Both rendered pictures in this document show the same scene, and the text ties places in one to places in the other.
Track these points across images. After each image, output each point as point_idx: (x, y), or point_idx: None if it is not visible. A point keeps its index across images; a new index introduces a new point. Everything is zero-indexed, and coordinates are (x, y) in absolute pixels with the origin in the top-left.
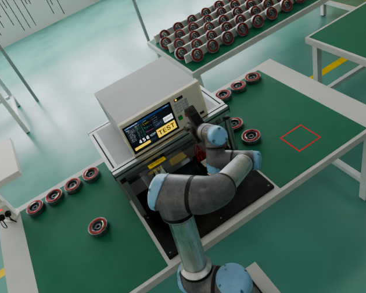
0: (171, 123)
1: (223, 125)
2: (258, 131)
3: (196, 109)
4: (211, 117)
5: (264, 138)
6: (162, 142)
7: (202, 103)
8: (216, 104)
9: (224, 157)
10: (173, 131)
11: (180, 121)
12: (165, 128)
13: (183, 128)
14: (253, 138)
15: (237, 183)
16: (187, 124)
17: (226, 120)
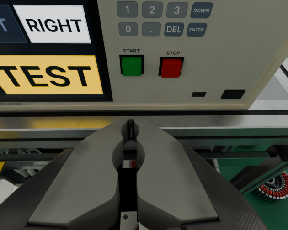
0: (77, 66)
1: (260, 164)
2: None
3: (224, 71)
4: (252, 133)
5: None
6: (24, 115)
7: (268, 60)
8: None
9: None
10: (85, 101)
11: (128, 80)
12: (41, 74)
13: (17, 190)
14: (270, 185)
15: None
16: (110, 141)
17: (283, 162)
